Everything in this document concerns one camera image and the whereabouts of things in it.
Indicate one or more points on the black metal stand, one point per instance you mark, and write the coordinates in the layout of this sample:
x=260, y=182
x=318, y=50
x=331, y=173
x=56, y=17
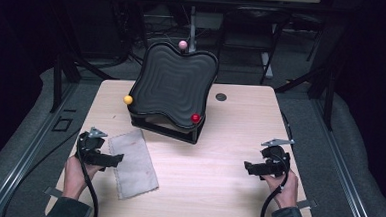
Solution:
x=57, y=88
x=329, y=105

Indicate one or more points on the pink ball knob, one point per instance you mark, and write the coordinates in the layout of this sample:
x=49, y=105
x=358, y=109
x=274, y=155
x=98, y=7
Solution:
x=183, y=45

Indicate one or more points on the person's left hand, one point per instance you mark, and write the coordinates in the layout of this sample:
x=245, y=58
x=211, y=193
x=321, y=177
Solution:
x=74, y=175

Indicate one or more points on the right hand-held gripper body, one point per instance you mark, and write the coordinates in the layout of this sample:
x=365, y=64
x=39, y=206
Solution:
x=275, y=159

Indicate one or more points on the red ball knob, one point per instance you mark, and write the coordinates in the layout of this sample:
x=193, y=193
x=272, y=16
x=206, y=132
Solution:
x=195, y=118

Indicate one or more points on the white desk leg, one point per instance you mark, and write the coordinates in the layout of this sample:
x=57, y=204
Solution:
x=192, y=28
x=266, y=65

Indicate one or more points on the black curved tray base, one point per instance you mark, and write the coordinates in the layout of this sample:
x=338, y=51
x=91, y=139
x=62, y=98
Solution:
x=166, y=131

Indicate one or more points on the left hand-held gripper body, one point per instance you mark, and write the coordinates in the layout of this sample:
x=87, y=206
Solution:
x=90, y=146

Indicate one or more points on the person's right hand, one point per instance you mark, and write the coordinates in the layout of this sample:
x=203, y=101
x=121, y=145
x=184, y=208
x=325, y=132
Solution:
x=285, y=190

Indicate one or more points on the yellow ball knob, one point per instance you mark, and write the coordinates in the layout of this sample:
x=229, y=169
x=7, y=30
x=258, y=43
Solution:
x=128, y=99

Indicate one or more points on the black chair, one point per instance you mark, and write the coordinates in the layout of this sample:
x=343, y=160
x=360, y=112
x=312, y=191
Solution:
x=252, y=14

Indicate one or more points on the aluminium floor rail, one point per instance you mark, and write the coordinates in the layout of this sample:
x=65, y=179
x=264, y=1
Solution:
x=22, y=166
x=351, y=193

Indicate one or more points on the grey cleaning cloth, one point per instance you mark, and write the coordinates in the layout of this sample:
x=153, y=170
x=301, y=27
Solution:
x=133, y=165

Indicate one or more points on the light grey box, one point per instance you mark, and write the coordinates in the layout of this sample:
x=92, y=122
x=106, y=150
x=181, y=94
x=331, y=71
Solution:
x=207, y=20

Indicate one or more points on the round grey table grommet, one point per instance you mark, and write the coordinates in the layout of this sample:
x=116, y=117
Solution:
x=221, y=97

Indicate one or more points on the black wavy tray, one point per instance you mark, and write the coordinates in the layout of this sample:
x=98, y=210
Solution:
x=172, y=84

